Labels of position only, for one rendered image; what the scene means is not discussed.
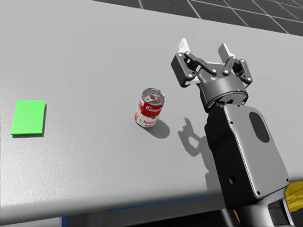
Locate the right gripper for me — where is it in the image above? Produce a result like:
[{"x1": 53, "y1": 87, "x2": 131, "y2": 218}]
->
[{"x1": 170, "y1": 38, "x2": 254, "y2": 112}]

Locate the red and white can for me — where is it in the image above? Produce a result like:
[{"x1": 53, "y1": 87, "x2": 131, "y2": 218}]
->
[{"x1": 134, "y1": 87, "x2": 165, "y2": 129}]

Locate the yellow box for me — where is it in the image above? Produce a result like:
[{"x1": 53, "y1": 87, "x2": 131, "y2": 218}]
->
[{"x1": 285, "y1": 180, "x2": 303, "y2": 213}]

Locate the green pad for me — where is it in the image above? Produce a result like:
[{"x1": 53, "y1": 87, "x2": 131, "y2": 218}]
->
[{"x1": 9, "y1": 100, "x2": 46, "y2": 136}]

